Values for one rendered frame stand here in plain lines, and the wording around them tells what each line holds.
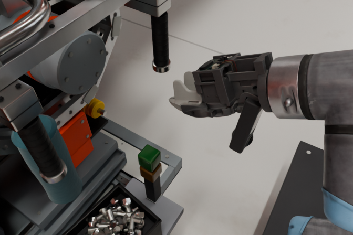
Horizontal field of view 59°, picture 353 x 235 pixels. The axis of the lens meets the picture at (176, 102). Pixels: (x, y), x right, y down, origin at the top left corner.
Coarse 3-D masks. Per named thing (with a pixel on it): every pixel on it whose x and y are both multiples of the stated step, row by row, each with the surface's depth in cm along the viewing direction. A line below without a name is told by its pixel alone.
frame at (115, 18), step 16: (112, 16) 84; (96, 32) 88; (112, 32) 87; (112, 48) 90; (64, 96) 87; (80, 96) 87; (48, 112) 84; (64, 112) 83; (0, 128) 74; (0, 144) 69
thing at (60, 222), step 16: (112, 160) 128; (96, 176) 123; (112, 176) 127; (96, 192) 120; (0, 208) 114; (64, 208) 114; (80, 208) 115; (0, 224) 110; (16, 224) 110; (32, 224) 107; (48, 224) 110; (64, 224) 109
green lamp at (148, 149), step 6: (144, 150) 70; (150, 150) 70; (156, 150) 70; (138, 156) 69; (144, 156) 69; (150, 156) 69; (156, 156) 69; (144, 162) 69; (150, 162) 68; (156, 162) 70; (150, 168) 69
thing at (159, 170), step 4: (160, 164) 73; (140, 168) 72; (156, 168) 72; (160, 168) 74; (140, 172) 74; (144, 172) 72; (148, 172) 72; (152, 172) 72; (156, 172) 72; (160, 172) 75; (144, 176) 74; (148, 176) 73; (152, 176) 72; (156, 176) 73; (152, 180) 73
